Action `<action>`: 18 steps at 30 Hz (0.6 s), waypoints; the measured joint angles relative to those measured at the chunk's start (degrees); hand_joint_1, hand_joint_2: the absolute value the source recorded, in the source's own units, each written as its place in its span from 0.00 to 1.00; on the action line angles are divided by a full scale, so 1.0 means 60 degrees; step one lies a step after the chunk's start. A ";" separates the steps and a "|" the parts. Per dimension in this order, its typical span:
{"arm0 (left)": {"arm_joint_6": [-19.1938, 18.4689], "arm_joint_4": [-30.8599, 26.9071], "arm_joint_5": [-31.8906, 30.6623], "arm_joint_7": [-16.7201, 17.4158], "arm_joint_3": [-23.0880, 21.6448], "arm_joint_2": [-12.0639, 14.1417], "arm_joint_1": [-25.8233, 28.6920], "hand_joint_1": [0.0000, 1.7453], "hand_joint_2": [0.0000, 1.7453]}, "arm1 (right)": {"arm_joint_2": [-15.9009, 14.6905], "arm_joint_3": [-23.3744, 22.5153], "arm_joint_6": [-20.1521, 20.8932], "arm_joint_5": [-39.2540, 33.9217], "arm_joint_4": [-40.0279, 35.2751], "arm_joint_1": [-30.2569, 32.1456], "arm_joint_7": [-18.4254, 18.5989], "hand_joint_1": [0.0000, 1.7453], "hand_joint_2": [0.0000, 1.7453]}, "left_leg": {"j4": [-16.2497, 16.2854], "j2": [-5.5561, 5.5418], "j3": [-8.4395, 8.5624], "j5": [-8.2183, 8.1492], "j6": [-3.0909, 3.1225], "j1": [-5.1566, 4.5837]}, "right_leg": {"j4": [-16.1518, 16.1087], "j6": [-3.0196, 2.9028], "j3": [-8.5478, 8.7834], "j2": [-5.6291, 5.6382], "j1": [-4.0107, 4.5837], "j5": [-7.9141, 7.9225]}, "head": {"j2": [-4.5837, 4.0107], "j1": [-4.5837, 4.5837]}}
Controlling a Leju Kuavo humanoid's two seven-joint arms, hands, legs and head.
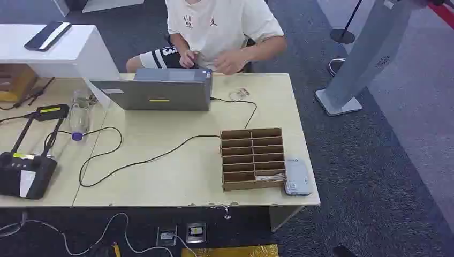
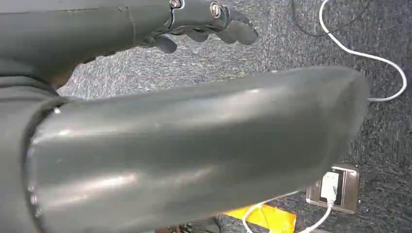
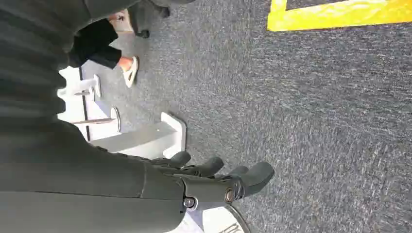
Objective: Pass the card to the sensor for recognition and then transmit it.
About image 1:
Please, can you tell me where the wooden card box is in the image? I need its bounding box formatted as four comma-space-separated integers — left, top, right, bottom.
220, 127, 287, 192

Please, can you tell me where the pale wooden desk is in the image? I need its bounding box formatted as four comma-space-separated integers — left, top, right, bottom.
0, 73, 321, 232

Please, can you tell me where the card in wooden box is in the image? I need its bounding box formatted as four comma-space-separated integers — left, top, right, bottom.
254, 172, 286, 183

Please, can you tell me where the grey laptop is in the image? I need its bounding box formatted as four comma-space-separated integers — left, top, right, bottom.
89, 68, 213, 112

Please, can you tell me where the person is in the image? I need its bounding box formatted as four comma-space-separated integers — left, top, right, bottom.
126, 0, 287, 76

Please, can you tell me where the silver floor socket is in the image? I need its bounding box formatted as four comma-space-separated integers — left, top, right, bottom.
156, 226, 178, 247
186, 222, 207, 244

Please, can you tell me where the yellow sheet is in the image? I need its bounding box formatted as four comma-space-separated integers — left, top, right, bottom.
181, 244, 279, 257

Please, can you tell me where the clear plastic water bottle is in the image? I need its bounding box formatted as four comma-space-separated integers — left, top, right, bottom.
69, 88, 94, 142

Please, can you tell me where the grey slanted kiosk stand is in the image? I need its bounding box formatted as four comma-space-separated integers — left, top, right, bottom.
314, 0, 415, 117

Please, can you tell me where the black robot foot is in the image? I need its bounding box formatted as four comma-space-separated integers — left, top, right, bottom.
332, 245, 358, 257

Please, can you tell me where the black power adapter brick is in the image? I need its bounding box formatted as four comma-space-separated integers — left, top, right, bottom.
34, 103, 70, 123

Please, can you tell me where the white side table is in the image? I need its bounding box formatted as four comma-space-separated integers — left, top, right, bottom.
0, 24, 122, 109

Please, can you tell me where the black and white tablet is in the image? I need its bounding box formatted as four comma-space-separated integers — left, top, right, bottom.
24, 21, 72, 52

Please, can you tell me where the black router with antennas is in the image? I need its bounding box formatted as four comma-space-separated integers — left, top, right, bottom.
0, 116, 65, 200

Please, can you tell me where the brown cardboard box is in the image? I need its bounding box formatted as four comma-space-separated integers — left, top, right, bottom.
0, 64, 39, 103

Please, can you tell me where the small key ring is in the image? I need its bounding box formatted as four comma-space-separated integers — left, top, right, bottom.
228, 88, 251, 102

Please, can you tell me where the black power cable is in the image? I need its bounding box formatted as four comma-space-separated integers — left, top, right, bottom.
44, 96, 258, 188

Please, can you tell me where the black stanchion post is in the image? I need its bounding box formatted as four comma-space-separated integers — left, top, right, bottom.
329, 0, 364, 45

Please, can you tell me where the white floor cable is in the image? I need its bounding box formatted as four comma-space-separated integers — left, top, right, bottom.
0, 212, 198, 257

